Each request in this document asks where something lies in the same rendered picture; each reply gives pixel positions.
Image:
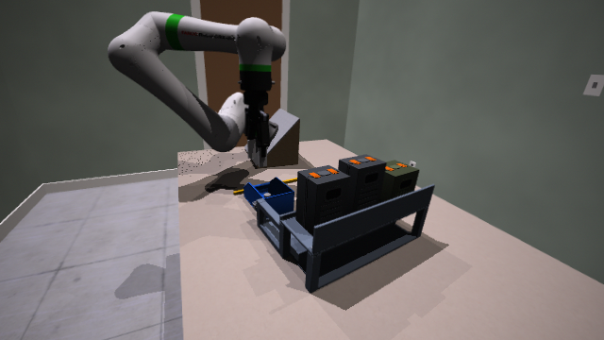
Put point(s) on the olive green tool case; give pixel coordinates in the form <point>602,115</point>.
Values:
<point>399,179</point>

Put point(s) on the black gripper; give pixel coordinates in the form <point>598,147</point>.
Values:
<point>256,101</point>

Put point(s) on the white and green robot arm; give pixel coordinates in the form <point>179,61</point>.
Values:
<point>135,54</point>

